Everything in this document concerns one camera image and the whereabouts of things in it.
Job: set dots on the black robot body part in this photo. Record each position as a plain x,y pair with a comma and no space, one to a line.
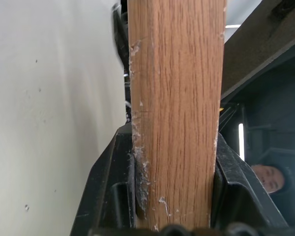
121,37

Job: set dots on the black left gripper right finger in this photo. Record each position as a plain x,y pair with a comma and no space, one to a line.
238,191

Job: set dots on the wooden oak block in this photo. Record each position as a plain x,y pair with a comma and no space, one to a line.
177,103

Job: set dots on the white light strip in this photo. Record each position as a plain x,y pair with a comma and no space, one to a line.
241,141

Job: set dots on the person in dark hood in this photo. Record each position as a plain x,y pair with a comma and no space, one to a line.
270,178

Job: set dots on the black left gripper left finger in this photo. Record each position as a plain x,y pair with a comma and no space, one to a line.
108,186

